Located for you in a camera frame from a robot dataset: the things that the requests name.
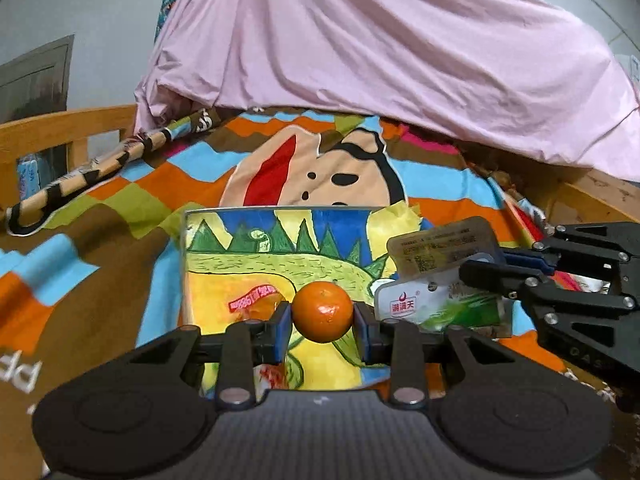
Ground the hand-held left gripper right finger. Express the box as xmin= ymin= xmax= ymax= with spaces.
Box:
xmin=354 ymin=301 xmax=532 ymax=408

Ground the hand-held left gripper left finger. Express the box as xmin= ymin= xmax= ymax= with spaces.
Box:
xmin=114 ymin=301 xmax=294 ymax=409

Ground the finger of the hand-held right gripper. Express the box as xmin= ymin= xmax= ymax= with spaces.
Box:
xmin=458 ymin=257 xmax=640 ymax=347
xmin=501 ymin=220 xmax=640 ymax=284

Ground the tangerine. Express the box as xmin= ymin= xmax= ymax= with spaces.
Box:
xmin=291 ymin=281 xmax=355 ymax=345

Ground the clear bag of orange candies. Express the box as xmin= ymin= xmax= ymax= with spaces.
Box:
xmin=227 ymin=282 xmax=296 ymax=393

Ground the white green pouch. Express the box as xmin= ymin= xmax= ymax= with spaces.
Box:
xmin=374 ymin=272 xmax=512 ymax=337

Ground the metal tray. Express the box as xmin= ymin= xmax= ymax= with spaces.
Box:
xmin=180 ymin=205 xmax=513 ymax=396

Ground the white floral cloth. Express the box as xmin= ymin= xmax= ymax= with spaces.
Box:
xmin=517 ymin=195 xmax=613 ymax=297

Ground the dinosaur drawing paper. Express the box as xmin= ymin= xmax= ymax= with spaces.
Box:
xmin=185 ymin=202 xmax=423 ymax=392

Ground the brown printed blanket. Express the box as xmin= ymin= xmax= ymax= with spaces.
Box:
xmin=0 ymin=109 xmax=640 ymax=413

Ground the pink bed sheet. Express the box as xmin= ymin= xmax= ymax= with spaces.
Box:
xmin=134 ymin=0 xmax=640 ymax=182

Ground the teal floral cloth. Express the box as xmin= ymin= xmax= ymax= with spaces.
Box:
xmin=154 ymin=0 xmax=189 ymax=44

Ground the grey door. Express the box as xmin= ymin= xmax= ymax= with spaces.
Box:
xmin=0 ymin=34 xmax=76 ymax=124

